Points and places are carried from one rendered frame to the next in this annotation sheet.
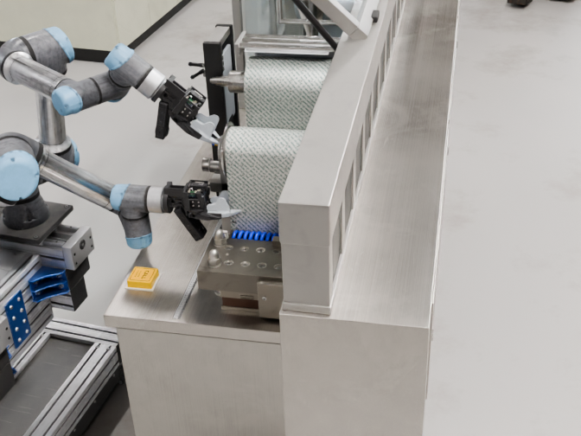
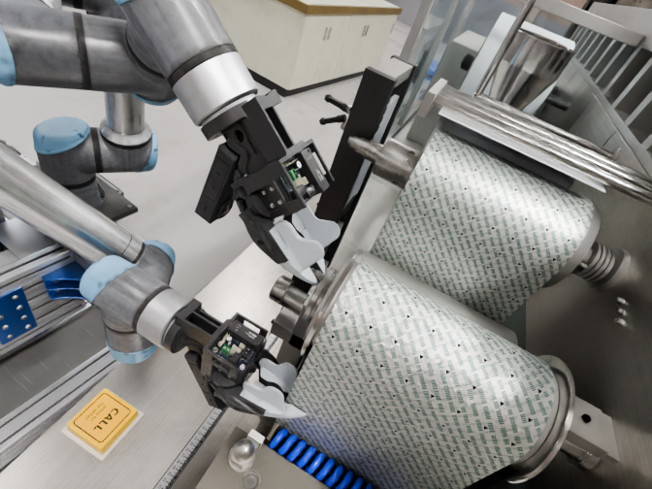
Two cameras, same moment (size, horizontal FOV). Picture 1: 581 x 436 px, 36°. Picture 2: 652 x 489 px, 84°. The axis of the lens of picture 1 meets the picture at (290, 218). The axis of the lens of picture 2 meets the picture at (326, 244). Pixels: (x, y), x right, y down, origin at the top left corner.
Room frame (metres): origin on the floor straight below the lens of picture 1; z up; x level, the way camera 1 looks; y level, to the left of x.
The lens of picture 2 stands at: (1.80, 0.20, 1.59)
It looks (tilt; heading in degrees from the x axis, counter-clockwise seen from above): 40 degrees down; 359
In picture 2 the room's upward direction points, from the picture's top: 22 degrees clockwise
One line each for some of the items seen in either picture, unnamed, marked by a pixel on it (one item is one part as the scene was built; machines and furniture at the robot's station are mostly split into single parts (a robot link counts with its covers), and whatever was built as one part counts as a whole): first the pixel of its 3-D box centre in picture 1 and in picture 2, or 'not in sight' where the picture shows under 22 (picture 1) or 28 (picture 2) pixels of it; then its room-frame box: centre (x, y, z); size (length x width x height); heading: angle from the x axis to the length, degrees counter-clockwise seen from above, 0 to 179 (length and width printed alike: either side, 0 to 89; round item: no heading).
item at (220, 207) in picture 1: (223, 206); (274, 398); (2.03, 0.18, 1.12); 0.09 x 0.03 x 0.06; 77
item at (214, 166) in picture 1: (223, 203); (284, 347); (2.15, 0.19, 1.05); 0.06 x 0.05 x 0.31; 78
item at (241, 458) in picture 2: (220, 236); (244, 451); (1.98, 0.19, 1.05); 0.04 x 0.04 x 0.04
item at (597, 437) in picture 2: not in sight; (586, 424); (2.04, -0.13, 1.28); 0.06 x 0.05 x 0.02; 78
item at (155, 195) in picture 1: (159, 199); (172, 317); (2.09, 0.36, 1.11); 0.08 x 0.05 x 0.08; 168
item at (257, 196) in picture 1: (271, 206); (366, 441); (2.02, 0.05, 1.12); 0.23 x 0.01 x 0.18; 78
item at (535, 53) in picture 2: not in sight; (536, 53); (2.79, -0.10, 1.50); 0.14 x 0.14 x 0.06
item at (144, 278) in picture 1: (143, 278); (103, 419); (2.00, 0.42, 0.91); 0.07 x 0.07 x 0.02; 78
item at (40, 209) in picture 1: (23, 204); (72, 186); (2.49, 0.88, 0.87); 0.15 x 0.15 x 0.10
